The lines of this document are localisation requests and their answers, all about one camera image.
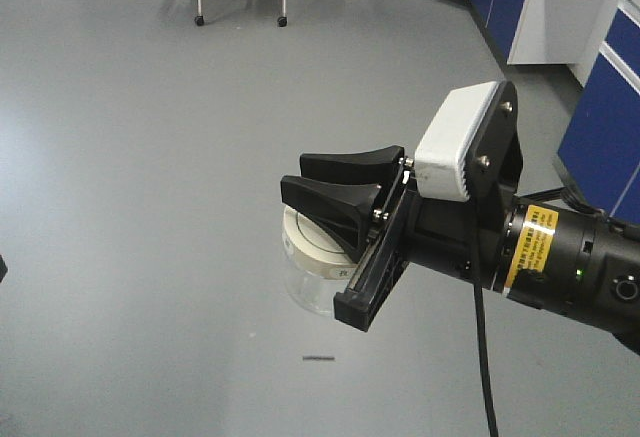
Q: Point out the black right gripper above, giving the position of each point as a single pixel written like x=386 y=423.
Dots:
x=339 y=193

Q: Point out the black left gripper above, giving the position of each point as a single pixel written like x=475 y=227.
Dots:
x=3 y=268

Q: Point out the glass jar with beige lid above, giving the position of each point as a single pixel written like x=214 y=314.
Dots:
x=320 y=267

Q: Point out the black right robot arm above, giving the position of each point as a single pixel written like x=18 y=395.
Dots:
x=582 y=267

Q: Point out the blue lab cabinets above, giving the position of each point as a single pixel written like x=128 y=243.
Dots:
x=598 y=152

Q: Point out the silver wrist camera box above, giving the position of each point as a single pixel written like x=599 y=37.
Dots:
x=440 y=157

